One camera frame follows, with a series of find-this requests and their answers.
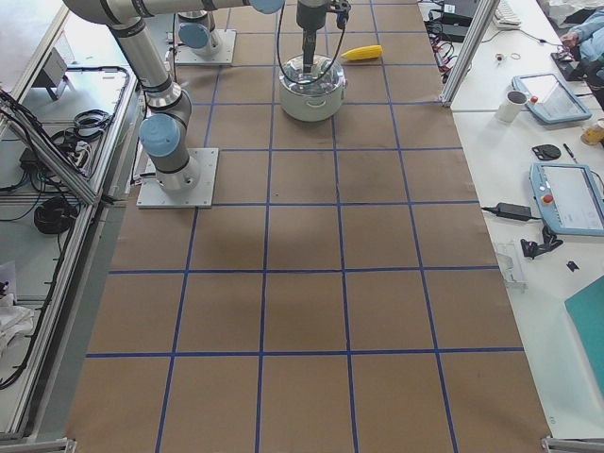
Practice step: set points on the white crumpled cloth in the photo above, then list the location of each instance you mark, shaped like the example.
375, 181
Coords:
16, 321

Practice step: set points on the pale green cooking pot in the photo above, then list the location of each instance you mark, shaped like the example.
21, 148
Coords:
314, 96

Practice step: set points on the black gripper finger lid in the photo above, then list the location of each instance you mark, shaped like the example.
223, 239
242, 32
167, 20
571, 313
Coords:
308, 49

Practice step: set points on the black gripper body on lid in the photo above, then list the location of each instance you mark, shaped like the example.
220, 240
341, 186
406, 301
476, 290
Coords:
309, 16

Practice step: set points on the blue teach pendant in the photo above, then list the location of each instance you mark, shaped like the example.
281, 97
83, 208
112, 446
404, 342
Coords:
550, 99
567, 198

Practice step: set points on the person's hand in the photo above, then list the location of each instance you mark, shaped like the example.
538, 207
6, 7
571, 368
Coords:
570, 39

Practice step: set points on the lower blue teach pendant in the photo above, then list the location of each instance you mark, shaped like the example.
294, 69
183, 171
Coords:
567, 198

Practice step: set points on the teal folder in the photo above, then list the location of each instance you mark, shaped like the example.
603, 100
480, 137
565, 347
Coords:
586, 311

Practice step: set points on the clear plastic holder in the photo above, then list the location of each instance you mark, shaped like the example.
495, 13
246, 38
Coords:
510, 265

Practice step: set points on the black power adapter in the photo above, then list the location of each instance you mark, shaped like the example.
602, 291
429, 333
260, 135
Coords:
511, 211

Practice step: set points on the brown paper table mat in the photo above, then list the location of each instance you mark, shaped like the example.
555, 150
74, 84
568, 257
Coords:
342, 292

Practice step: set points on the upper blue teach pendant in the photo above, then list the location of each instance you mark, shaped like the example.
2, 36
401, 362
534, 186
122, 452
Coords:
550, 99

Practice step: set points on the black pen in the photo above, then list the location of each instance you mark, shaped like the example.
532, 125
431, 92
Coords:
570, 153

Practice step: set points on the white coffee mug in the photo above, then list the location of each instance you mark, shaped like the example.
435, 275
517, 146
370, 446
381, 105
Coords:
511, 106

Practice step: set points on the yellow corn cob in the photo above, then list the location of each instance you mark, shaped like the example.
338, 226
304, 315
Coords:
363, 53

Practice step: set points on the black round disc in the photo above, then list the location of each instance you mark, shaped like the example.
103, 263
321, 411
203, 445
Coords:
546, 152

